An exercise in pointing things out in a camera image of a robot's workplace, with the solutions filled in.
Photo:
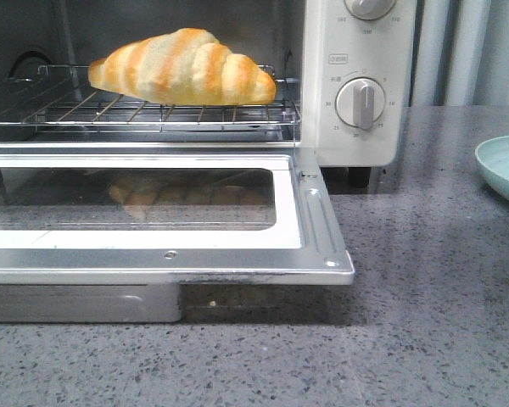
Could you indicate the glass oven door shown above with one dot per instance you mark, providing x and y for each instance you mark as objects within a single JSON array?
[{"x": 75, "y": 214}]

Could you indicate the golden striped croissant bread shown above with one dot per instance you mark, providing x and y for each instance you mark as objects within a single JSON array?
[{"x": 187, "y": 67}]

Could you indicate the black right oven foot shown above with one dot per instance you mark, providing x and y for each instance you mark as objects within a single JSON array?
[{"x": 359, "y": 177}]

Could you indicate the cream white toaster oven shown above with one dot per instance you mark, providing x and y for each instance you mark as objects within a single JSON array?
[{"x": 319, "y": 45}]

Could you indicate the beige timer knob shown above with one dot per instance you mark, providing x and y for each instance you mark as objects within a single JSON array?
[{"x": 360, "y": 102}]

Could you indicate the beige temperature knob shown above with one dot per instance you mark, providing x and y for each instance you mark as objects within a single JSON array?
[{"x": 369, "y": 10}]

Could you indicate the light green round plate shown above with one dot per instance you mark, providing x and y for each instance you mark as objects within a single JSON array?
[{"x": 493, "y": 163}]

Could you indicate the light grey curtain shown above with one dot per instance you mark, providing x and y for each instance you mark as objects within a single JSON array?
[{"x": 461, "y": 54}]

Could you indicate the silver crumb tray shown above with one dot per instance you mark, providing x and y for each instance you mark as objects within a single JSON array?
[{"x": 90, "y": 303}]

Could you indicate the metal wire oven rack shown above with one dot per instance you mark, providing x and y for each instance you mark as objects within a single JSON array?
[{"x": 60, "y": 96}]

